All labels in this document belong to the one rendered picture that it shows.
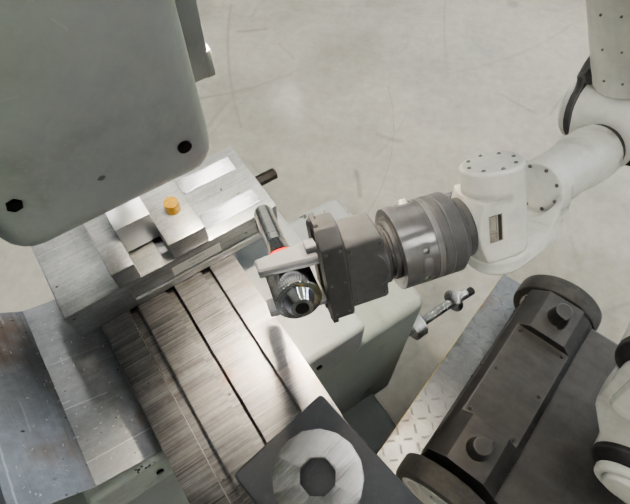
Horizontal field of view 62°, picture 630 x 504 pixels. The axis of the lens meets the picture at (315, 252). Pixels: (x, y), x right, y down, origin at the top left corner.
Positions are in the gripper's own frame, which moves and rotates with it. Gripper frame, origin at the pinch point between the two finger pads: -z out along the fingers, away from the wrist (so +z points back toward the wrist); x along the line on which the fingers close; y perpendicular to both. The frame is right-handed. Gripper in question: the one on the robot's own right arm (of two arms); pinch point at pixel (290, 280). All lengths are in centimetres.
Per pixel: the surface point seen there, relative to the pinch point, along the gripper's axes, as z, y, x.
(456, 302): 41, 42, 56
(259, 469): -8.6, -10.3, 13.6
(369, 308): 17, 31, 38
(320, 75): 54, 194, 48
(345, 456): -0.1, -12.4, 13.4
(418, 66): 99, 186, 53
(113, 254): -21.2, 24.6, 5.9
